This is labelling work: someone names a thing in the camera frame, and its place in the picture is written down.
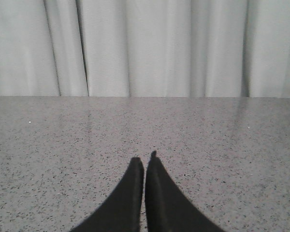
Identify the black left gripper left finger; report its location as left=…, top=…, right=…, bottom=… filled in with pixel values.
left=72, top=158, right=144, bottom=232

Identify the white curtain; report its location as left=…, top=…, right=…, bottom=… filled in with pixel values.
left=0, top=0, right=290, bottom=98

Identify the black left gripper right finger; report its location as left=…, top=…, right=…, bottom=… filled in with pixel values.
left=145, top=151, right=223, bottom=232

